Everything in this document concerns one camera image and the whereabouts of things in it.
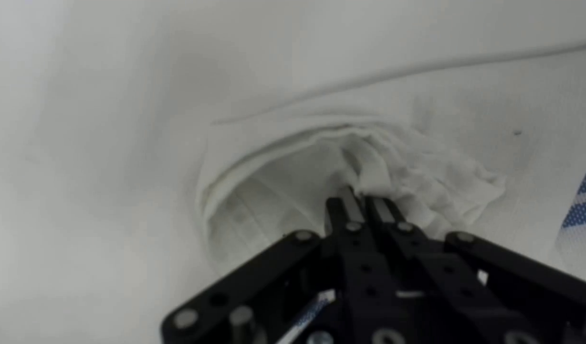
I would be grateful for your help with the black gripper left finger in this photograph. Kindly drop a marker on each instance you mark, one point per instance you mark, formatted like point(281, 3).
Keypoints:
point(352, 268)

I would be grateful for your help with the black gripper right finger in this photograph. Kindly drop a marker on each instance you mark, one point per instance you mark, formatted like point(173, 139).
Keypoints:
point(470, 288)

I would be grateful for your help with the white towel with blue stripes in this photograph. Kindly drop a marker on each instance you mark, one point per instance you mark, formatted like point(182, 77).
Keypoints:
point(465, 116)

